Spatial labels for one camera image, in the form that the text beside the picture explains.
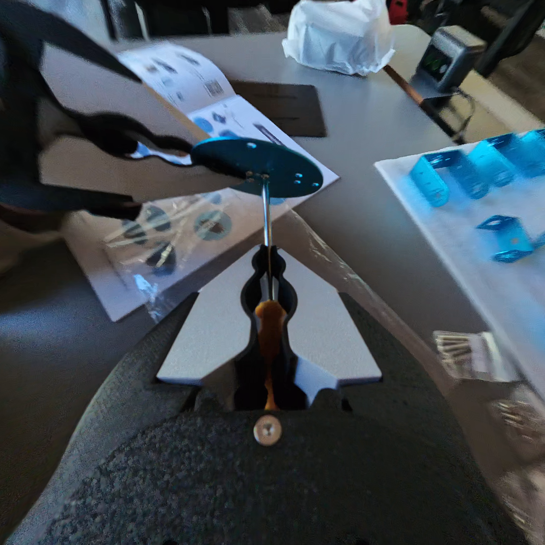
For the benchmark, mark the pile of small screw bags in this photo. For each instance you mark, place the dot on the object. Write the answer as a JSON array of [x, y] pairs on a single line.
[[468, 353]]

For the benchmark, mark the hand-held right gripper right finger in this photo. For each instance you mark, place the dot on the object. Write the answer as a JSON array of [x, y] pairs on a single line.
[[332, 336]]

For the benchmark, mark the red plastic container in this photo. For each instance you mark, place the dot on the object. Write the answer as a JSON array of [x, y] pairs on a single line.
[[398, 10]]

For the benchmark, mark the white plastic-wrapped bundle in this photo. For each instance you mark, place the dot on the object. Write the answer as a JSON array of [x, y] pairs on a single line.
[[340, 34]]

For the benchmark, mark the blue round metal disc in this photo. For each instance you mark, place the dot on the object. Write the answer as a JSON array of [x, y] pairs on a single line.
[[238, 157]]

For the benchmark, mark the small blue U bracket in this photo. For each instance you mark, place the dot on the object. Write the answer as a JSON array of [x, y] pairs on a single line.
[[511, 242]]

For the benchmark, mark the blue angled bracket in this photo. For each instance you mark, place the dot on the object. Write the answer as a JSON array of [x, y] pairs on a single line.
[[540, 242]]

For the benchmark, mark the person's left forearm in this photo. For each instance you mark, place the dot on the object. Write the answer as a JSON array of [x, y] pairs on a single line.
[[21, 251]]

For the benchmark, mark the white foam sheet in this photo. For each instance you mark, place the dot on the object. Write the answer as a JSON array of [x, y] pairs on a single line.
[[489, 276]]

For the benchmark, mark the white assembly instruction sheet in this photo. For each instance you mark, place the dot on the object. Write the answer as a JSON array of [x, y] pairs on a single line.
[[110, 289]]

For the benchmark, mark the small grey charger device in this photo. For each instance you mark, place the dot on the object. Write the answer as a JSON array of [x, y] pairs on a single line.
[[451, 55]]

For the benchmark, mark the black metal plate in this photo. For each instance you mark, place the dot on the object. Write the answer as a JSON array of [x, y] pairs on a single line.
[[289, 110]]

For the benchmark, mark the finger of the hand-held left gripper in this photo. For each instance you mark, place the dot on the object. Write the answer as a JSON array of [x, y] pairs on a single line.
[[106, 174], [106, 89]]

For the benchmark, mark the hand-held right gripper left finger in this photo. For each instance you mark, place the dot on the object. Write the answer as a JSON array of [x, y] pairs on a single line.
[[208, 336]]

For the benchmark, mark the clear plastic bag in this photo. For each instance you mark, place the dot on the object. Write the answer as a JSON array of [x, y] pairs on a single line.
[[383, 306]]

